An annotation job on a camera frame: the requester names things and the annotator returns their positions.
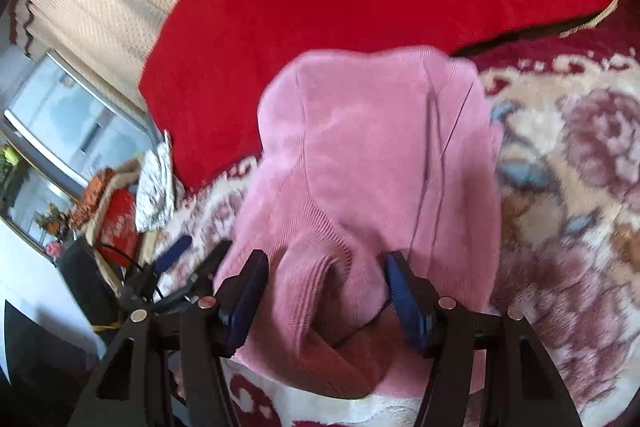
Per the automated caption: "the floral plush blanket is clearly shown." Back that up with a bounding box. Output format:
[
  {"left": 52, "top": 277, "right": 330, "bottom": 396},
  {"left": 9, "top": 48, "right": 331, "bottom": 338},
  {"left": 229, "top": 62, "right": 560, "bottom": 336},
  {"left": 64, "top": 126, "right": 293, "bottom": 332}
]
[{"left": 157, "top": 28, "right": 639, "bottom": 426}]

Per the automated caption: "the white crackle-pattern folded cloth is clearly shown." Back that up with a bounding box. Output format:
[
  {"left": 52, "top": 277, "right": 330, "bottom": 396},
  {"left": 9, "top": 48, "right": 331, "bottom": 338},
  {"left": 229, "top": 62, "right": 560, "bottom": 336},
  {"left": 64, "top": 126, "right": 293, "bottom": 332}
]
[{"left": 134, "top": 131, "right": 183, "bottom": 233}]

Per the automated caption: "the gold framed mirror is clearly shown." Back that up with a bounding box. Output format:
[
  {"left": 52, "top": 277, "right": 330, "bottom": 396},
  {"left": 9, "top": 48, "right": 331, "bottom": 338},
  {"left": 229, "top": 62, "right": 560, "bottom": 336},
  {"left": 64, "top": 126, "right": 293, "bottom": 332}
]
[{"left": 1, "top": 122, "right": 87, "bottom": 254}]

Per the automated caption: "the window with white frame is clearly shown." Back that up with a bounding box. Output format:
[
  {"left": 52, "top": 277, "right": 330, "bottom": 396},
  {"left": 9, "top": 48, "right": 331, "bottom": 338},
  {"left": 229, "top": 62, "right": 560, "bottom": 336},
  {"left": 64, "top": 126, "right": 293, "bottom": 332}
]
[{"left": 3, "top": 51, "right": 152, "bottom": 187}]

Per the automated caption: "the pink corduroy jacket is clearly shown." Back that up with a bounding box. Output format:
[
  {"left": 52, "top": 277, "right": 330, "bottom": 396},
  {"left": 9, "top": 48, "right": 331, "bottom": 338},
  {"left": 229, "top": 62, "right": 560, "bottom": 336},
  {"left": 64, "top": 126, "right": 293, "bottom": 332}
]
[{"left": 218, "top": 46, "right": 501, "bottom": 399}]

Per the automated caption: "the red patterned bag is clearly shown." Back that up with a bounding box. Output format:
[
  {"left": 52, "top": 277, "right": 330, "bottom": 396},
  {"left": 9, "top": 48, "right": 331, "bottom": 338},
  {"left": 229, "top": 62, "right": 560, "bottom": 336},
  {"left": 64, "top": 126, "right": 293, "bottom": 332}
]
[{"left": 96, "top": 188, "right": 139, "bottom": 269}]

